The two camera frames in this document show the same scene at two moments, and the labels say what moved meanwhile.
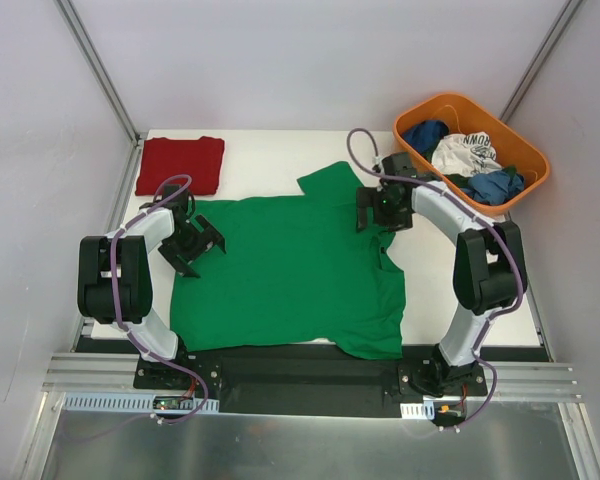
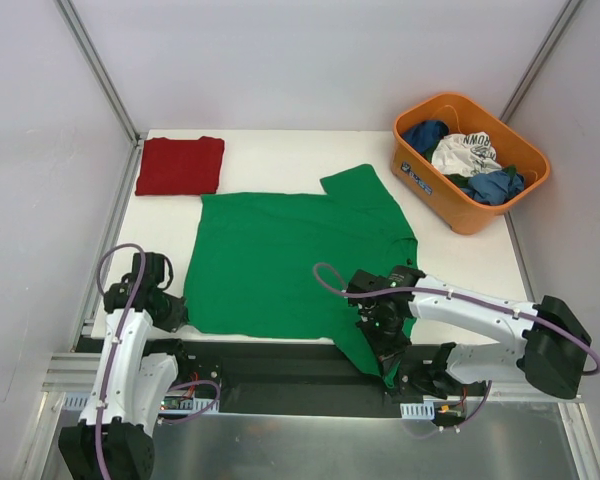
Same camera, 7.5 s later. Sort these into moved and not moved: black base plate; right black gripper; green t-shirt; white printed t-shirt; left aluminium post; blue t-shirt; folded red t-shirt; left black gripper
Moved: right black gripper; left black gripper; green t-shirt
Not moved: white printed t-shirt; blue t-shirt; black base plate; folded red t-shirt; left aluminium post
